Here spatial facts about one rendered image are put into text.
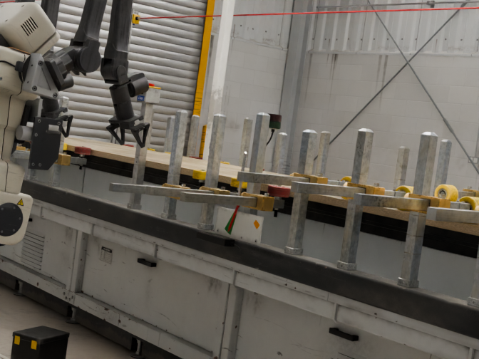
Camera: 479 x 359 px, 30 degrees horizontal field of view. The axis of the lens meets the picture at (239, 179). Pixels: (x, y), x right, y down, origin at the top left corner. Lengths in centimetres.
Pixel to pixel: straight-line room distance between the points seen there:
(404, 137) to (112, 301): 823
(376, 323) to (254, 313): 87
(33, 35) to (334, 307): 125
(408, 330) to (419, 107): 947
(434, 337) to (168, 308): 165
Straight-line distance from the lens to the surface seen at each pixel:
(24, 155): 429
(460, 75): 1171
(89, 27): 274
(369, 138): 279
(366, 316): 279
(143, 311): 415
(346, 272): 278
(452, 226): 276
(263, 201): 309
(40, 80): 265
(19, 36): 278
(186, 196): 293
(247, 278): 320
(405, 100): 1223
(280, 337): 341
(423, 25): 1225
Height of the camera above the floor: 108
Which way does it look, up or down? 3 degrees down
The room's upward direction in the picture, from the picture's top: 8 degrees clockwise
